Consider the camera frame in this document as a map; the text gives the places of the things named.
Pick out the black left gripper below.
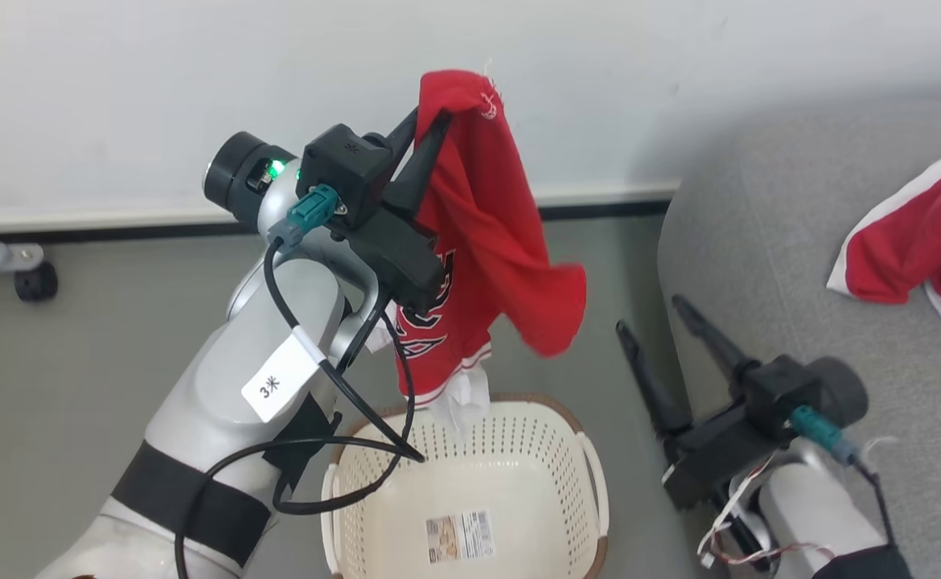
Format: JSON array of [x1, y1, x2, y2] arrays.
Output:
[[297, 107, 453, 317]]

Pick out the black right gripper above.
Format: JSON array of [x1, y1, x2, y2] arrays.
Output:
[[616, 294, 827, 511]]

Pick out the red jersey with black lettering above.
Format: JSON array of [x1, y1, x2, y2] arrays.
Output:
[[393, 69, 589, 440]]

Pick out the red garment with white trim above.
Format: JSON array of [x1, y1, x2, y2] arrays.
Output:
[[827, 154, 941, 356]]

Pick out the grey fabric sofa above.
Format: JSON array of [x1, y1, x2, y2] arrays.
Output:
[[656, 101, 941, 579]]

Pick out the cream perforated laundry basket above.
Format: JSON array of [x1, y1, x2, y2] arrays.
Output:
[[321, 392, 610, 579]]

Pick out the paper label sticker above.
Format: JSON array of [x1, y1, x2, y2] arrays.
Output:
[[425, 510, 496, 565]]

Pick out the white and black baseboard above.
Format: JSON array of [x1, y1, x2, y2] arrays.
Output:
[[0, 182, 682, 247]]

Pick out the black caster wheel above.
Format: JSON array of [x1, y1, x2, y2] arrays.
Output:
[[14, 261, 60, 304]]

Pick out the black cable with teal plug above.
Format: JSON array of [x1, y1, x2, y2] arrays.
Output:
[[790, 404, 896, 549], [175, 183, 428, 579]]

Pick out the thin white and red wires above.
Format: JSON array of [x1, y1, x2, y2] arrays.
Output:
[[696, 437, 899, 572]]

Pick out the white cable tag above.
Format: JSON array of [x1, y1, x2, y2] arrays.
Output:
[[240, 325, 327, 425]]

